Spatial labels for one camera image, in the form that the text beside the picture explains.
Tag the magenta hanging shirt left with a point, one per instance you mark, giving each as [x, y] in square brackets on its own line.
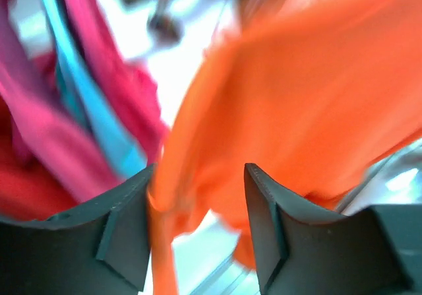
[55, 139]

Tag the magenta hanging shirt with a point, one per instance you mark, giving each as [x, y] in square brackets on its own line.
[129, 88]
[55, 139]

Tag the teal hanging garment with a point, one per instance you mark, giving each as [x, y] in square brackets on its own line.
[85, 101]

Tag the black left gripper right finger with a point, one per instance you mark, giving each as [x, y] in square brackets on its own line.
[302, 248]

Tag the orange t shirt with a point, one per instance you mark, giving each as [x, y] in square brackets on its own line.
[312, 91]

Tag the magenta hanging shirt right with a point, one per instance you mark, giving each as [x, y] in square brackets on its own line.
[129, 88]

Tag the red hanging t shirt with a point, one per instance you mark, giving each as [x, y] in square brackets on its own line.
[27, 191]

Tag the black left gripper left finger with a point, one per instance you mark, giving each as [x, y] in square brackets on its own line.
[98, 247]

